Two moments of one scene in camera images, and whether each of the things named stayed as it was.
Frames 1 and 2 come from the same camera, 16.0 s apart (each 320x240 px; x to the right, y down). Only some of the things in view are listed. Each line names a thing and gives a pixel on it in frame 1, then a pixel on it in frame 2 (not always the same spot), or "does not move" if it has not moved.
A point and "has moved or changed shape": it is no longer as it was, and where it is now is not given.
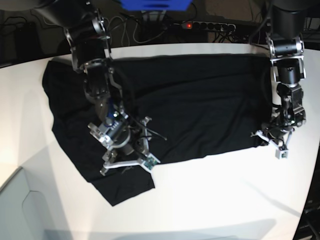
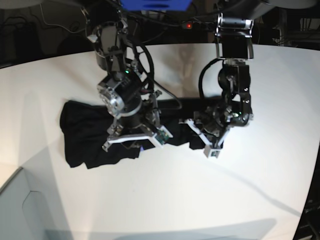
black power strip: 209,25 does not move
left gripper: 125,143 to 140,125
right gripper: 280,135 to 213,123
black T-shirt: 196,105 has moved or changed shape
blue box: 155,5 does not move
